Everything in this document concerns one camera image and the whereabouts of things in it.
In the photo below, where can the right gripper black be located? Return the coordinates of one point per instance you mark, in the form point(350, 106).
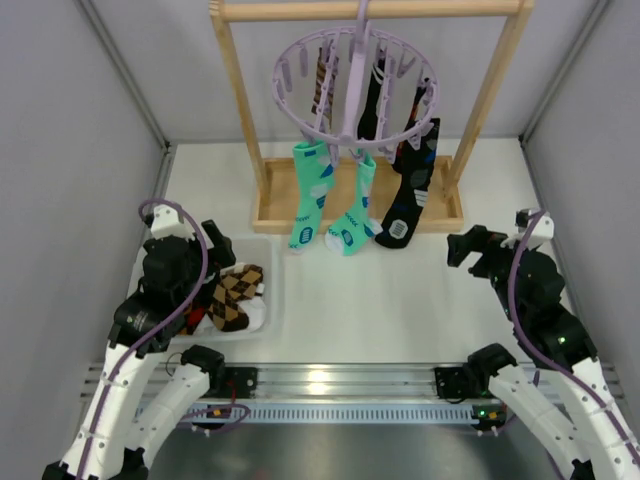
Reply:
point(481, 248)

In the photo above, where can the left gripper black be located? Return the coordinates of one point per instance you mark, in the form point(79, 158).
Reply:
point(215, 245)

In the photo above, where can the black sport sock grey patches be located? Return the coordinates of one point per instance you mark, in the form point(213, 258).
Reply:
point(416, 167)

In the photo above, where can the green sock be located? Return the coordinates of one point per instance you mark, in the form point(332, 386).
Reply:
point(347, 235)
point(315, 177)

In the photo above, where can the purple round clip hanger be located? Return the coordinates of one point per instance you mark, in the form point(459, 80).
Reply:
point(357, 47)

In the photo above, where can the brown striped sock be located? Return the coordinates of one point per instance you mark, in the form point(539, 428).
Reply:
point(321, 68)

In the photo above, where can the red orange argyle sock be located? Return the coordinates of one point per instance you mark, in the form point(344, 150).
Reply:
point(419, 94)

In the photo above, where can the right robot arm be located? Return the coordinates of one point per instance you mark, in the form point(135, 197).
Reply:
point(587, 437)

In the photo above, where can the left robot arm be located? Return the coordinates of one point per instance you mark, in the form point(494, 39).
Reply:
point(117, 440)

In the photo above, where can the white plastic basket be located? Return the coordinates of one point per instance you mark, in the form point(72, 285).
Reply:
point(272, 280)

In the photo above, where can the brown argyle sock in basket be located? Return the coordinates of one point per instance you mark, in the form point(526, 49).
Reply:
point(242, 280)

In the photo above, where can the orange black argyle sock basket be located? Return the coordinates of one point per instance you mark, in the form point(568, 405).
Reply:
point(193, 317)

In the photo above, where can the black sock white stripes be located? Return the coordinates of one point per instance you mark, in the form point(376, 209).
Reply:
point(368, 121)

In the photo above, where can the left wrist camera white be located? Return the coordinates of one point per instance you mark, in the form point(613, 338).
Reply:
point(164, 219)

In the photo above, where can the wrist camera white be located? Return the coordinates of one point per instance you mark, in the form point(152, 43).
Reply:
point(164, 219)
point(533, 223)

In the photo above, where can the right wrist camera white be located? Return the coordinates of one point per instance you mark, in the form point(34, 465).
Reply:
point(533, 223)

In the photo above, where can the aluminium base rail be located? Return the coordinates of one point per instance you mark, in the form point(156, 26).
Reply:
point(311, 382)

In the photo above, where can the slotted cable duct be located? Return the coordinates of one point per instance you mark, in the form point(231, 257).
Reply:
point(449, 414)

